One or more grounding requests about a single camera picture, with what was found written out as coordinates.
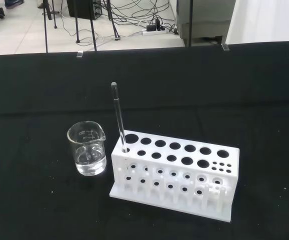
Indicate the white panel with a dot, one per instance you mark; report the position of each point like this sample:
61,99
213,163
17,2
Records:
267,20

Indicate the white power strip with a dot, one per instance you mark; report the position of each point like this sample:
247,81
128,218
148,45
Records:
154,32

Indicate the clear tape piece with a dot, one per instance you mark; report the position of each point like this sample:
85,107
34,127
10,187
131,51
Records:
225,47
79,54

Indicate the black tripod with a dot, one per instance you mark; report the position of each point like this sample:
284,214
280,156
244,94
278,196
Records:
48,12
92,35

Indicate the black plug adapter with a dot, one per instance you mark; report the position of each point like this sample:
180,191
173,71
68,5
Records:
152,27

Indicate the grey cabinet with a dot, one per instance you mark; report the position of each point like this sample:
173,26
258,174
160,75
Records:
204,15

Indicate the clear glass beaker with water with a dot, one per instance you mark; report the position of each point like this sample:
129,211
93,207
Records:
90,167

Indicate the white test tube rack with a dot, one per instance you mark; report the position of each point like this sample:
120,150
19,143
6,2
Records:
164,150

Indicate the black vertical pole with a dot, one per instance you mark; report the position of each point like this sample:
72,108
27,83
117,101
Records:
190,25

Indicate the black computer case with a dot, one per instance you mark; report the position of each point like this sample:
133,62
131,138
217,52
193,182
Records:
84,8

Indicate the black bench cloth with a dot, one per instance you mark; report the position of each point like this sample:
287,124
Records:
34,112

